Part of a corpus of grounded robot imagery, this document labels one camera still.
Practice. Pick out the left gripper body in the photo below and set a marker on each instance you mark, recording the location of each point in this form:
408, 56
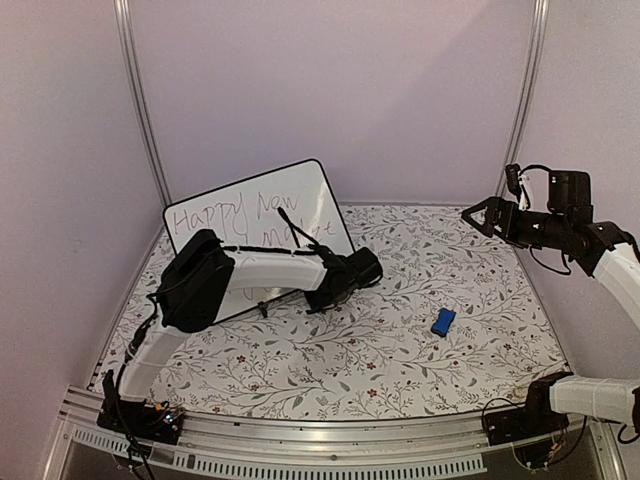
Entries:
326, 302

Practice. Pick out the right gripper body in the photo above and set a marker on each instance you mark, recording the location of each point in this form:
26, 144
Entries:
524, 235

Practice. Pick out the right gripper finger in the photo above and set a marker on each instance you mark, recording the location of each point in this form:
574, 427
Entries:
490, 207
487, 226

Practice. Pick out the white whiteboard black frame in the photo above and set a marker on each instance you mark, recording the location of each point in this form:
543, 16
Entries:
284, 207

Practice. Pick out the blue whiteboard eraser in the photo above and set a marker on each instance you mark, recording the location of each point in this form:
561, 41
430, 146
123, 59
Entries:
443, 322

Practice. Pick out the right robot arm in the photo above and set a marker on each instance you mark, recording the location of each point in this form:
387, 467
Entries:
605, 253

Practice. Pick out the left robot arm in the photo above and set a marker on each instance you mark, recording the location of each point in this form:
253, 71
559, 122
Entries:
198, 280

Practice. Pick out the floral patterned table mat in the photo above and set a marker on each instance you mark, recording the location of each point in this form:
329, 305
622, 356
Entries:
375, 356

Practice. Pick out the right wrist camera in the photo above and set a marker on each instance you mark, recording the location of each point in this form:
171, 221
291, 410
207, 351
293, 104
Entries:
516, 182

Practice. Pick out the right aluminium corner post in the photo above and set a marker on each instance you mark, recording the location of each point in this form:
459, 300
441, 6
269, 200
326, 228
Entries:
532, 63

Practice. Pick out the aluminium corner post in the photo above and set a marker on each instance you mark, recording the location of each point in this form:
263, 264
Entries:
127, 42
532, 63

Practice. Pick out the front aluminium rail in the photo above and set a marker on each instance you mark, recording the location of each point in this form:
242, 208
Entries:
222, 447

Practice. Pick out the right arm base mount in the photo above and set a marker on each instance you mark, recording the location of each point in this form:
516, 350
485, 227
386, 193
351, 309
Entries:
506, 423

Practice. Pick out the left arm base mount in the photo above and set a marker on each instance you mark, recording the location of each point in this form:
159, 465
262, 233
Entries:
159, 423

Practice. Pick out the left aluminium corner post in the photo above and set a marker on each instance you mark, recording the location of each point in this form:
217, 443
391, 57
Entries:
127, 42

